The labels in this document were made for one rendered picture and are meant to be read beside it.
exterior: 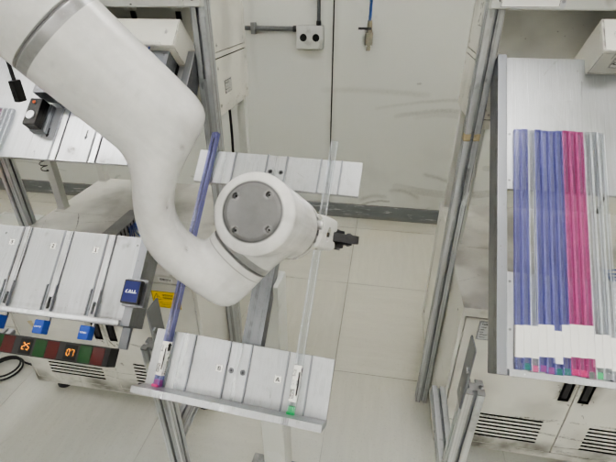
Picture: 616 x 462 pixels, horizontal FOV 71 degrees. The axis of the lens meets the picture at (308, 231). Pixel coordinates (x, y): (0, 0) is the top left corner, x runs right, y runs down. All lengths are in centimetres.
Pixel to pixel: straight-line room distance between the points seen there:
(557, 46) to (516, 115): 30
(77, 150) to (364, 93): 179
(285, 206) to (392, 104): 227
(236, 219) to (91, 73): 17
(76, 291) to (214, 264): 68
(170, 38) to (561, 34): 98
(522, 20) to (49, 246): 128
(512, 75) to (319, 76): 165
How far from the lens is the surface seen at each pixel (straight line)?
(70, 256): 115
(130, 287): 99
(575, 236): 102
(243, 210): 42
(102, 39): 41
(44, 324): 113
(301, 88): 269
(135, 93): 41
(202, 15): 123
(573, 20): 135
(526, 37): 132
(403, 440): 167
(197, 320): 140
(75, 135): 128
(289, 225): 41
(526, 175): 103
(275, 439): 123
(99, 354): 107
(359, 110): 267
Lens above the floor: 135
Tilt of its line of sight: 30 degrees down
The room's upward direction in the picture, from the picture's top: straight up
